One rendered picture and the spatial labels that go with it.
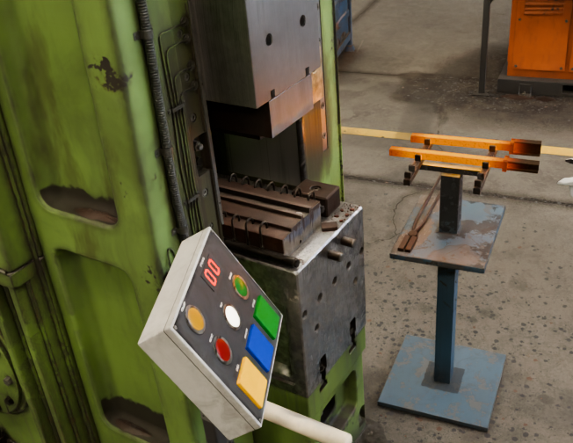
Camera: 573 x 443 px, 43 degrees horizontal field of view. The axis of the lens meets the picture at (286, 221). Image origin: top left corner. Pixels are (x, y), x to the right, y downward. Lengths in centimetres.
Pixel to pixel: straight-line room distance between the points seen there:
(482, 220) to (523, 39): 294
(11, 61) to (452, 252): 139
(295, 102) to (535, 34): 364
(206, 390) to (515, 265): 236
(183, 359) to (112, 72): 60
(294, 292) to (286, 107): 49
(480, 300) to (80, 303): 182
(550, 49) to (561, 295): 237
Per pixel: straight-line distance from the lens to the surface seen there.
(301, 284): 193
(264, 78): 170
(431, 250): 237
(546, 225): 387
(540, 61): 539
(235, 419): 143
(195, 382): 139
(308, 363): 210
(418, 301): 328
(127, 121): 158
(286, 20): 176
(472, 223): 252
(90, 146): 180
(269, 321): 160
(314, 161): 227
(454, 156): 234
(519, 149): 245
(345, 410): 258
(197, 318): 138
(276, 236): 192
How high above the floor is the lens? 200
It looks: 31 degrees down
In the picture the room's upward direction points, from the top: 5 degrees counter-clockwise
